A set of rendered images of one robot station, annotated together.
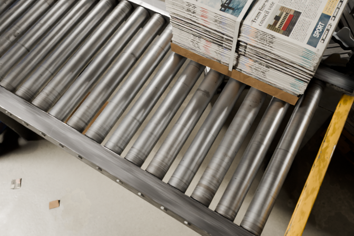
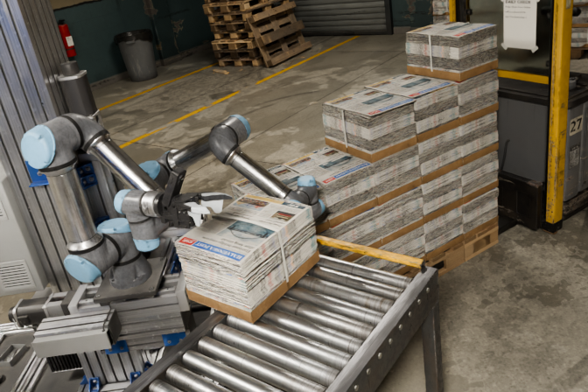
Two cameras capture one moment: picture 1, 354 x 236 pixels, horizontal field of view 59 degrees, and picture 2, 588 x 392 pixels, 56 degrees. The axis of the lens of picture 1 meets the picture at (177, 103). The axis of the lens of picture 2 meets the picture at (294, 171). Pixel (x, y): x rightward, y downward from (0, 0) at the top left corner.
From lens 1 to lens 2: 142 cm
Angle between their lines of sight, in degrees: 68
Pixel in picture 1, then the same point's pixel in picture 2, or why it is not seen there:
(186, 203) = (395, 308)
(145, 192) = (388, 331)
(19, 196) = not seen: outside the picture
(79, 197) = not seen: outside the picture
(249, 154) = (356, 280)
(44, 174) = not seen: outside the picture
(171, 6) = (246, 269)
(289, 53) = (303, 221)
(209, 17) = (267, 248)
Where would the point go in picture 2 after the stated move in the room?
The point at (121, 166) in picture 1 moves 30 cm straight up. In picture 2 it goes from (367, 347) to (356, 255)
